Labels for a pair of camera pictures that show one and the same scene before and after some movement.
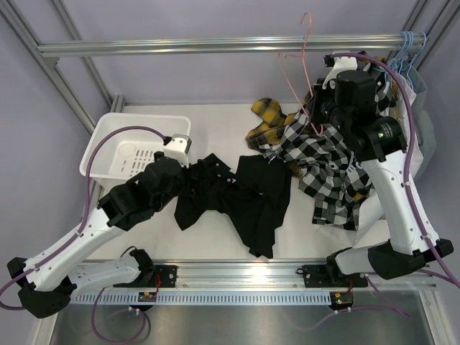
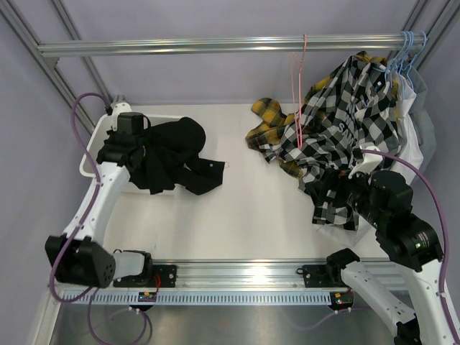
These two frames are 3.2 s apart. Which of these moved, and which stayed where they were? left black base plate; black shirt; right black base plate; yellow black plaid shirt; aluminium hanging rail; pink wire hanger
Moved: pink wire hanger; black shirt
Stayed: aluminium hanging rail; yellow black plaid shirt; right black base plate; left black base plate
